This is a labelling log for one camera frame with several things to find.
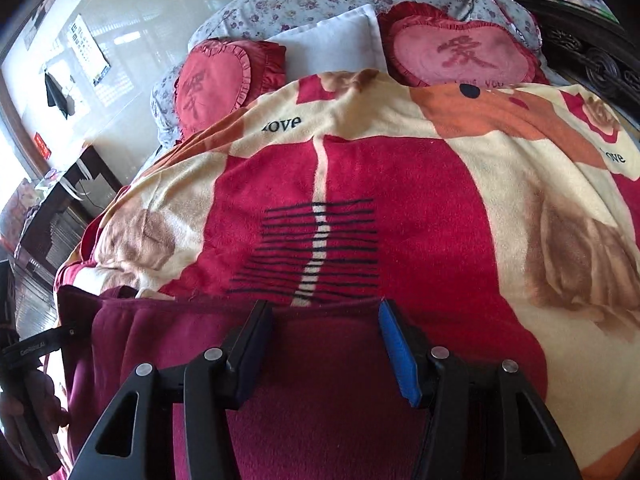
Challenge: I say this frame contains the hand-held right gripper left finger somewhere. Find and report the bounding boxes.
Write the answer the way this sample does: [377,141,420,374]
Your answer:
[67,301,274,480]

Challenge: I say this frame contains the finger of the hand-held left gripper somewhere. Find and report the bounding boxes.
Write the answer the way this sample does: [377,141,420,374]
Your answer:
[2,327,93,367]

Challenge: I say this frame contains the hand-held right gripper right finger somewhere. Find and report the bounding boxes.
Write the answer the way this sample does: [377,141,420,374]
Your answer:
[378,300,583,480]

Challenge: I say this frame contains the maroon sweater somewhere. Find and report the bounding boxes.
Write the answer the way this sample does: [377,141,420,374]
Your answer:
[55,285,436,480]

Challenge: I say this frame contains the person's left hand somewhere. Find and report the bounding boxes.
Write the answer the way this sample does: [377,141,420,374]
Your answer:
[0,372,71,456]

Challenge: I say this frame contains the dark wooden desk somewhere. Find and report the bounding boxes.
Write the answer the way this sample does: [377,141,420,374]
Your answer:
[15,145,123,281]

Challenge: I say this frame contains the printed fleece blanket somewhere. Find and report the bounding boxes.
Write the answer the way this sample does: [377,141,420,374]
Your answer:
[52,70,640,480]

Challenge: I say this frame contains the small red heart pillow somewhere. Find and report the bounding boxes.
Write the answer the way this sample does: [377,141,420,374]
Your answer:
[175,40,288,143]

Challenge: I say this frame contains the large red heart pillow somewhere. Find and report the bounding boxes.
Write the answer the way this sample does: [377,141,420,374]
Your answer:
[377,1,548,88]

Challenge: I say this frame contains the white pillow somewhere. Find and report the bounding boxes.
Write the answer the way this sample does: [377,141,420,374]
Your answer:
[265,4,386,83]

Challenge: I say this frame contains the floral pillow with red trim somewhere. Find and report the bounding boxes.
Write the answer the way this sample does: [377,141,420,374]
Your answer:
[440,0,543,83]

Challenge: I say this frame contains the dark carved wooden headboard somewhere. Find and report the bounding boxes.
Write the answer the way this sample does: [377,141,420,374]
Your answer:
[505,0,640,126]

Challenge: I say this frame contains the white cable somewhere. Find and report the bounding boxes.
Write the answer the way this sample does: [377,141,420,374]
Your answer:
[65,160,93,196]

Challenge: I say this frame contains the dark cloth on wall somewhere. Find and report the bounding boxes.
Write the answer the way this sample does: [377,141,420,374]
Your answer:
[45,71,71,120]

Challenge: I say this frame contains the wall calendar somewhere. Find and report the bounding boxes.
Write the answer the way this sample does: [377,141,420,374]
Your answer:
[70,14,111,86]

